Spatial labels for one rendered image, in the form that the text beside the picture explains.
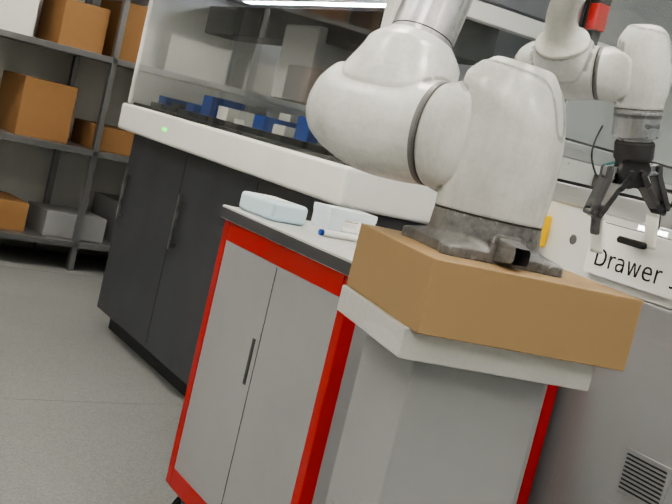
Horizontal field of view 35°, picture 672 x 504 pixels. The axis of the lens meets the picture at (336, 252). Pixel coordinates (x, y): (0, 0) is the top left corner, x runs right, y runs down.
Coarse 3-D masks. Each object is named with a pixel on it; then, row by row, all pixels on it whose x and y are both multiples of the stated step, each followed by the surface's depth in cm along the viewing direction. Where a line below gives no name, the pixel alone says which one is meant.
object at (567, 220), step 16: (560, 208) 238; (576, 208) 234; (560, 224) 237; (576, 224) 233; (624, 224) 221; (640, 224) 217; (560, 240) 237; (576, 240) 232; (544, 256) 240; (560, 256) 236; (576, 256) 232; (576, 272) 231; (624, 288) 218
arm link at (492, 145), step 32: (480, 64) 147; (512, 64) 144; (448, 96) 147; (480, 96) 144; (512, 96) 142; (544, 96) 143; (448, 128) 146; (480, 128) 143; (512, 128) 142; (544, 128) 143; (416, 160) 150; (448, 160) 146; (480, 160) 143; (512, 160) 142; (544, 160) 143; (448, 192) 147; (480, 192) 143; (512, 192) 143; (544, 192) 145
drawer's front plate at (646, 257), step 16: (608, 224) 222; (608, 240) 222; (640, 240) 214; (592, 256) 225; (608, 256) 221; (624, 256) 217; (640, 256) 214; (656, 256) 210; (592, 272) 224; (608, 272) 220; (624, 272) 217; (640, 272) 213; (640, 288) 212; (656, 288) 209
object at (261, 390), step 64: (256, 256) 231; (320, 256) 205; (256, 320) 226; (320, 320) 204; (192, 384) 249; (256, 384) 222; (320, 384) 200; (192, 448) 244; (256, 448) 218; (320, 448) 200
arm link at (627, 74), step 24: (648, 24) 198; (600, 48) 201; (624, 48) 197; (648, 48) 195; (600, 72) 199; (624, 72) 196; (648, 72) 195; (600, 96) 201; (624, 96) 198; (648, 96) 196
